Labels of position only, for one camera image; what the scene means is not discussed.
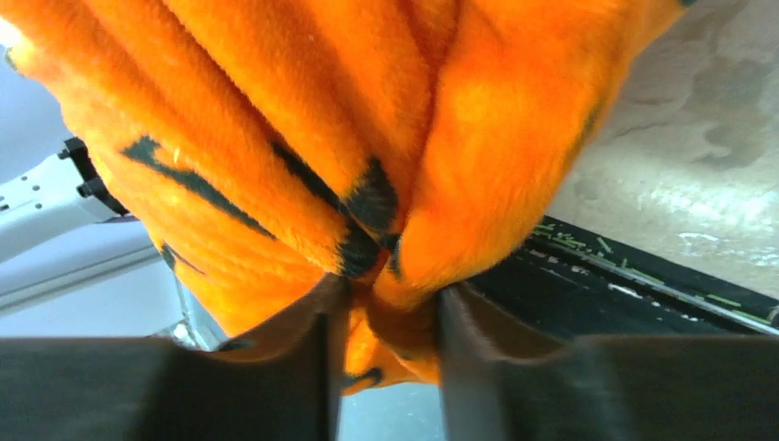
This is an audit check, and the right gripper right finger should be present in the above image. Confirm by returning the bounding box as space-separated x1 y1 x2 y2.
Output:
439 285 778 440

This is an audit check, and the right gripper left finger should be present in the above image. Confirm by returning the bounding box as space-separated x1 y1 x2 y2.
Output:
1 276 350 440

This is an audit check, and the orange patterned pillowcase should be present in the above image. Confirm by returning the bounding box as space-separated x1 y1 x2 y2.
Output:
1 1 689 394

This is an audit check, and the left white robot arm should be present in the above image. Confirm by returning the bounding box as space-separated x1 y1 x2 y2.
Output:
1 137 131 262

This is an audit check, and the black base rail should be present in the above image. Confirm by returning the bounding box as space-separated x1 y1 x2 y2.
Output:
469 217 778 339

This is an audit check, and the aluminium frame rail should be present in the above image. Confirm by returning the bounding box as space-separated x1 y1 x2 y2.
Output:
1 222 227 350

